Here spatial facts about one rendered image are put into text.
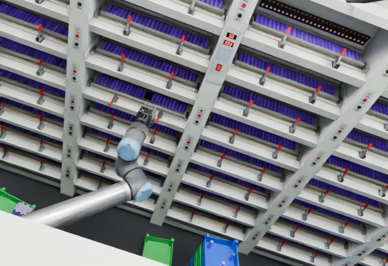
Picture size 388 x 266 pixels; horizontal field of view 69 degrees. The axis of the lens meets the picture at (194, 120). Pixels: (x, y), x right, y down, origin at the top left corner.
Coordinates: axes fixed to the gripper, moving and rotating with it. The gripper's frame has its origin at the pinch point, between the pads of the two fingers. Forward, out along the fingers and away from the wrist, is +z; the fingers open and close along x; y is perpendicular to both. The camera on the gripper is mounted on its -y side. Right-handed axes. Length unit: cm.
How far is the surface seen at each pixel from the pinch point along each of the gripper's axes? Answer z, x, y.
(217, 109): 6.3, -33.6, 10.6
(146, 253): -18, -26, -103
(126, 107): 6.8, 13.7, -8.6
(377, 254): 12, -184, -63
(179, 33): 18.5, -2.0, 37.8
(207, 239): -23, -55, -58
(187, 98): 6.6, -16.8, 10.2
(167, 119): 7.9, -9.7, -8.1
